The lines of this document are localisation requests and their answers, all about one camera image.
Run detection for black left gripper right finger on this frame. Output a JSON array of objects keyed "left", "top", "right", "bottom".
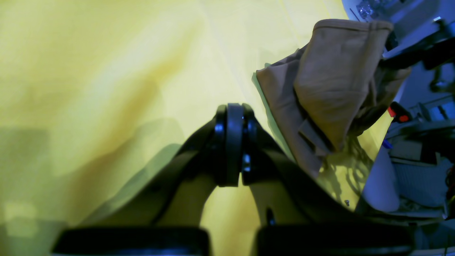
[{"left": 240, "top": 104, "right": 415, "bottom": 256}]

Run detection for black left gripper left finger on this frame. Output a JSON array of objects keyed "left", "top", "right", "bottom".
[{"left": 52, "top": 104, "right": 236, "bottom": 256}]

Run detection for brown T-shirt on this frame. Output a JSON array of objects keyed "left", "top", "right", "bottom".
[{"left": 256, "top": 19, "right": 411, "bottom": 177}]

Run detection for yellow table cloth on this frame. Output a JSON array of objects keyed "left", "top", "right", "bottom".
[{"left": 0, "top": 0, "right": 395, "bottom": 256}]

